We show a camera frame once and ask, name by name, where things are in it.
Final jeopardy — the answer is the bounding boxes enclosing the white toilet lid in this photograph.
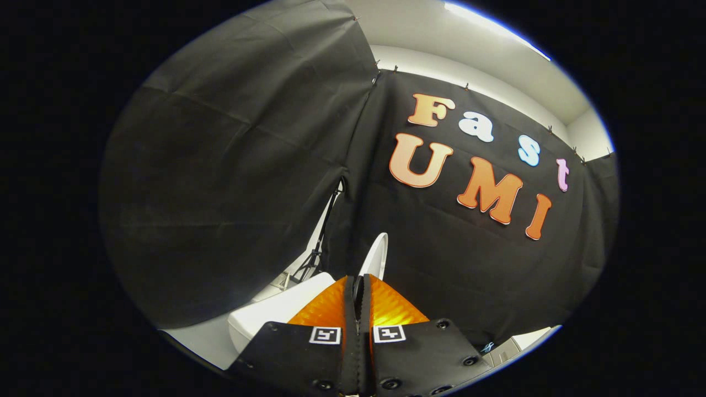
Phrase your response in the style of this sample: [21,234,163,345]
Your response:
[357,233,389,282]

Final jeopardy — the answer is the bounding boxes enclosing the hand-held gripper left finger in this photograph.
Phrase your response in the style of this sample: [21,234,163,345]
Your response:
[229,274,359,395]

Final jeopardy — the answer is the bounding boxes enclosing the black tripod stand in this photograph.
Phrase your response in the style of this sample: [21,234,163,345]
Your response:
[279,179,348,291]

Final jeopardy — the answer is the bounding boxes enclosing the white toilet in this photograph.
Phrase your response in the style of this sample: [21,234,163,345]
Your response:
[228,272,338,355]

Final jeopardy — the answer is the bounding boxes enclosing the white drawer cabinet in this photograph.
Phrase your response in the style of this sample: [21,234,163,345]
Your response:
[482,326,553,368]

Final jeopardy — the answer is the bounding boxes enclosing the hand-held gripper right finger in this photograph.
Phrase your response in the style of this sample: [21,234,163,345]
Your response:
[359,274,493,395]

